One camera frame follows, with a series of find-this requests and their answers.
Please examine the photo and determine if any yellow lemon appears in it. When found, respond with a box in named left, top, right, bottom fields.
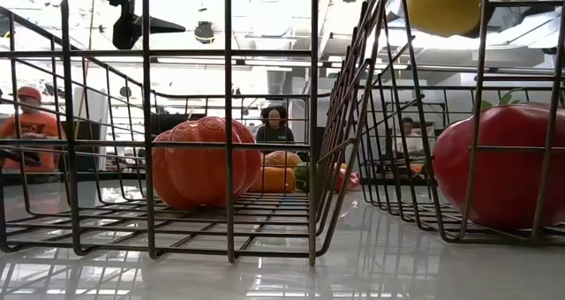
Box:
left=405, top=0, right=485, bottom=39

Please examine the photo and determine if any red tomato with green calyx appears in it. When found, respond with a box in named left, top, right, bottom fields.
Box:
left=431, top=87, right=565, bottom=231

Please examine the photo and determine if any orange tomato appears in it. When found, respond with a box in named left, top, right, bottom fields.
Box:
left=151, top=116, right=264, bottom=211

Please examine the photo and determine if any round orange fruit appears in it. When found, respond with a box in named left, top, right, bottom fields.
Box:
left=263, top=150, right=304, bottom=169

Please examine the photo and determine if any green lime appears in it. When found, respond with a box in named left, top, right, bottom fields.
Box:
left=292, top=161, right=310, bottom=193

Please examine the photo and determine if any black dome ceiling fixture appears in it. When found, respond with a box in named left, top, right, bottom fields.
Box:
left=193, top=20, right=216, bottom=45

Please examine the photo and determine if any person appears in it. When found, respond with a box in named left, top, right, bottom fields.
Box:
left=392, top=116, right=427, bottom=158
left=254, top=105, right=296, bottom=145
left=0, top=86, right=63, bottom=173

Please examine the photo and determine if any metal wire basket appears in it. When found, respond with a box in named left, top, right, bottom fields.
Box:
left=355, top=0, right=565, bottom=244
left=0, top=0, right=388, bottom=266

